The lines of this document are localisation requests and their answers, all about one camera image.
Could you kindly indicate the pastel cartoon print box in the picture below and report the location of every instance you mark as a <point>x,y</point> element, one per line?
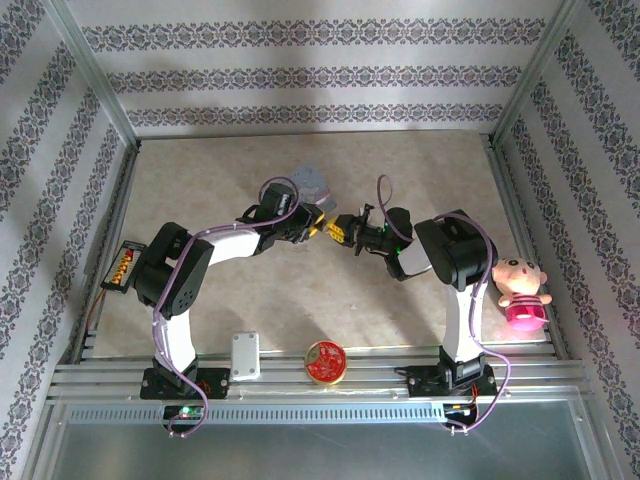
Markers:
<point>312,185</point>

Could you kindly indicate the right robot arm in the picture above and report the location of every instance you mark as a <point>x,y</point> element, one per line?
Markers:
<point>460,250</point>

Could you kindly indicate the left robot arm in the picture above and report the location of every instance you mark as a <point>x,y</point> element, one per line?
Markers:
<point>172,280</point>

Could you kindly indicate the round red tin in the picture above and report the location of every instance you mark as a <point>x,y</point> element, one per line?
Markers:
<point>326,362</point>

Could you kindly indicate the white rectangular plate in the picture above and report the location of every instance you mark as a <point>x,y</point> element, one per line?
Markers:
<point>245,356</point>

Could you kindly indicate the pink plush doll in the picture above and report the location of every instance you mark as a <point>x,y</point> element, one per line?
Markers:
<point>520,290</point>

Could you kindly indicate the black hub with orange connectors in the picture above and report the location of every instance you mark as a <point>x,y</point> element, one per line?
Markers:
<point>122,267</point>

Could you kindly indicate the small circuit board green light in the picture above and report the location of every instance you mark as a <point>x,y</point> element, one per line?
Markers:
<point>184,412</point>

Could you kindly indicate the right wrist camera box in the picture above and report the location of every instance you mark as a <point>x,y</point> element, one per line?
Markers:
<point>367,212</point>

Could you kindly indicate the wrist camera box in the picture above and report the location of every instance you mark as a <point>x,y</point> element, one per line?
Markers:
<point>367,212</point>
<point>277,197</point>

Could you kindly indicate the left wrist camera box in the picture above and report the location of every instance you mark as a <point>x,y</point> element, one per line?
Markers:
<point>277,197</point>

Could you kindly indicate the aluminium side rail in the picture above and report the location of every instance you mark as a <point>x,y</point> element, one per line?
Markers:
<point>510,200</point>
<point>117,200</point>

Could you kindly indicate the aluminium front rail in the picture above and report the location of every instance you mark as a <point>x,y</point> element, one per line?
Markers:
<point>360,380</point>

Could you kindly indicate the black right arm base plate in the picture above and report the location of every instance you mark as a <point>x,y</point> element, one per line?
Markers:
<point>425,385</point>

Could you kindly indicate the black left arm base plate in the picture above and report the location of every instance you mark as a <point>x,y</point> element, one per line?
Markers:
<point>217,382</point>

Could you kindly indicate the aluminium corner post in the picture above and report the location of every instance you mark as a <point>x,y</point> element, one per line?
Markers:
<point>90,70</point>
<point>540,70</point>

